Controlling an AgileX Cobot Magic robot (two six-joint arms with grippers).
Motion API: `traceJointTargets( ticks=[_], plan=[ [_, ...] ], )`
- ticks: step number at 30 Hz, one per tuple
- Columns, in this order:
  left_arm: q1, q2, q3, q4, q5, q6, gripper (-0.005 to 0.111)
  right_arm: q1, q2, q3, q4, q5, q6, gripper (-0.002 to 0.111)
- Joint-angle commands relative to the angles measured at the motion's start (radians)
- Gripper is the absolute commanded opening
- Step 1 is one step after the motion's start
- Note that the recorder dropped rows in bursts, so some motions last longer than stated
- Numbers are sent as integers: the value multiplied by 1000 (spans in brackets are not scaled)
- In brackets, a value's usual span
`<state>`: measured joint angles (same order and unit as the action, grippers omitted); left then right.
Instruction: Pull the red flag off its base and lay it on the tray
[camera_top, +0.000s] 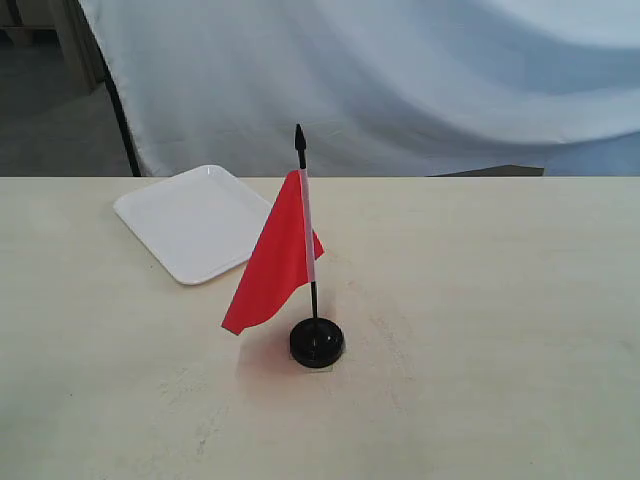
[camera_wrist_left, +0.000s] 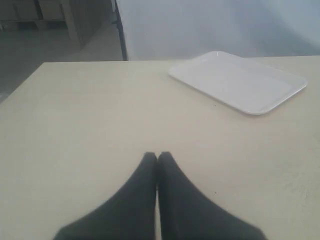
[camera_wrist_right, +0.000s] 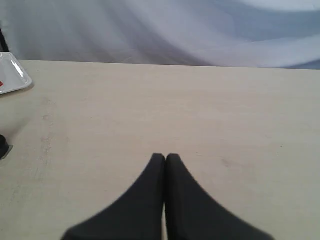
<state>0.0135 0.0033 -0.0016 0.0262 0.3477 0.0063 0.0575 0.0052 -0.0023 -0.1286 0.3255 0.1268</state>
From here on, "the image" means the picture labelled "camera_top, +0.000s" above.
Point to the black round flag base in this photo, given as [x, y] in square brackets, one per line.
[316, 343]

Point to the red flag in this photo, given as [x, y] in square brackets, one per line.
[284, 256]

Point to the wooden furniture in background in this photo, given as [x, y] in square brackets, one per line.
[22, 20]

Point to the white backdrop cloth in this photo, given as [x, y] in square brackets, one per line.
[407, 88]

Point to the black backdrop stand pole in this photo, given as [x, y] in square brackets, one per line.
[121, 120]

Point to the white plastic tray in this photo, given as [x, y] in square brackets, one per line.
[198, 224]

